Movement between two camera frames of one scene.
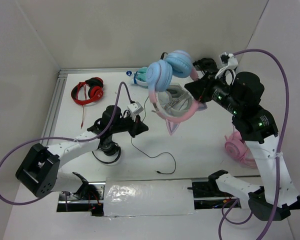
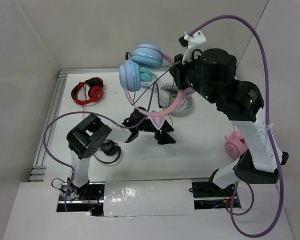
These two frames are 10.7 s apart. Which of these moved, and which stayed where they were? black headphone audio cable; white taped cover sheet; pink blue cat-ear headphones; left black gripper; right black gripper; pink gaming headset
Moved: left black gripper; right black gripper; black headphone audio cable; pink blue cat-ear headphones
Stayed: pink gaming headset; white taped cover sheet
